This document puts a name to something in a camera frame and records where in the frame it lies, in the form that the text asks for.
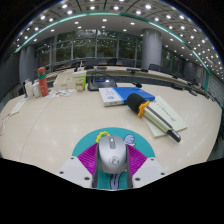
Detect black desktop conference device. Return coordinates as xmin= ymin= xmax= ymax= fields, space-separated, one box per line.
xmin=87 ymin=71 xmax=118 ymax=92

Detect ceiling spot lights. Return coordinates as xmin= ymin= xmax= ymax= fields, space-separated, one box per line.
xmin=13 ymin=0 xmax=224 ymax=79

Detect blue and white book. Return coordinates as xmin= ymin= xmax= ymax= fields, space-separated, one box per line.
xmin=98 ymin=86 xmax=156 ymax=108

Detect white green-edged booklet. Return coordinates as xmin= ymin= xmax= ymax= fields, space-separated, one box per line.
xmin=9 ymin=98 xmax=28 ymax=117

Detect handheld microphone with orange ring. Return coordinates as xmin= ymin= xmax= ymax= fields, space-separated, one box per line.
xmin=126 ymin=92 xmax=182 ymax=144

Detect red bottle with green band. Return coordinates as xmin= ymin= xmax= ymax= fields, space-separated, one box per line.
xmin=36 ymin=66 xmax=50 ymax=98

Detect dark office chairs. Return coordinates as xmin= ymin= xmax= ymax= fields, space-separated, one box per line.
xmin=53 ymin=57 xmax=208 ymax=94

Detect cream cardboard box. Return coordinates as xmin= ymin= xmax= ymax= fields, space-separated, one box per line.
xmin=52 ymin=71 xmax=77 ymax=91

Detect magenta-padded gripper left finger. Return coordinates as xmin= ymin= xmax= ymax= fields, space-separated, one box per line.
xmin=57 ymin=142 xmax=100 ymax=189

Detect silver grey computer mouse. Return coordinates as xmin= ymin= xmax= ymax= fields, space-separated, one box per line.
xmin=96 ymin=135 xmax=129 ymax=175

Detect cream notepad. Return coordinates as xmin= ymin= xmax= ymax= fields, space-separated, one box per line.
xmin=143 ymin=95 xmax=188 ymax=139

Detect colourful printed leaflet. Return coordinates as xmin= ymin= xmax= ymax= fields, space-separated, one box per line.
xmin=44 ymin=88 xmax=74 ymax=99

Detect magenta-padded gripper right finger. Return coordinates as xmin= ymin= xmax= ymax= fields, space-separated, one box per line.
xmin=124 ymin=143 xmax=167 ymax=189

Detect long curved conference desk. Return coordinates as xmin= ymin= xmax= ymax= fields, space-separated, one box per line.
xmin=46 ymin=64 xmax=214 ymax=98

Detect round teal cartoon mouse pad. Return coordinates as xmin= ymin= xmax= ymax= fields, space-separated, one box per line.
xmin=71 ymin=126 xmax=156 ymax=191

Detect green printed paper cup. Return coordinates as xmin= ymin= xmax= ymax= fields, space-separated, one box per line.
xmin=73 ymin=70 xmax=87 ymax=93

